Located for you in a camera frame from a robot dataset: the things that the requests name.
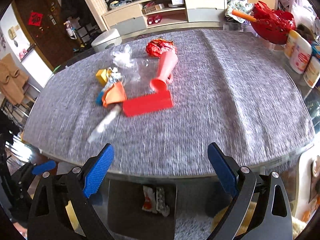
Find grey woven table mat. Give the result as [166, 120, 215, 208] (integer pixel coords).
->
[22, 28, 316, 178]

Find brown wooden door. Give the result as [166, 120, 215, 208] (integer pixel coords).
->
[12, 0, 80, 70]

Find white plastic tube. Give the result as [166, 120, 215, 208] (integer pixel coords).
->
[87, 104, 122, 143]

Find orange stick in basket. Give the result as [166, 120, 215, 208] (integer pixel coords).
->
[232, 9, 257, 22]

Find dark grey trash bin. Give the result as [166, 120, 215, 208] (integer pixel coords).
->
[107, 180, 177, 239]

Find floral cloth pile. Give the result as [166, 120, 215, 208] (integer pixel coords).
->
[225, 0, 254, 23]

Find white round stool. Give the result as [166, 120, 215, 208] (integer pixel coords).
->
[91, 29, 122, 53]

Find beige TV cabinet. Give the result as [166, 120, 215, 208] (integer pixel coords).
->
[102, 0, 227, 38]

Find white plastic bag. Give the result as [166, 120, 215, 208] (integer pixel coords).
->
[111, 44, 149, 83]

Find red plastic basket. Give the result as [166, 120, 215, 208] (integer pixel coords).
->
[251, 1, 296, 45]

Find red rectangular box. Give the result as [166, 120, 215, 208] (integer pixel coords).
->
[123, 90, 174, 117]

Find red foil wrapper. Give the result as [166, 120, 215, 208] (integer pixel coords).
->
[145, 38, 177, 58]

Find yellow plastic block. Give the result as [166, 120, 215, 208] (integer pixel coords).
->
[95, 68, 112, 87]

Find orange paper wrapper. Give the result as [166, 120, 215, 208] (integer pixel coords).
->
[102, 82, 127, 107]

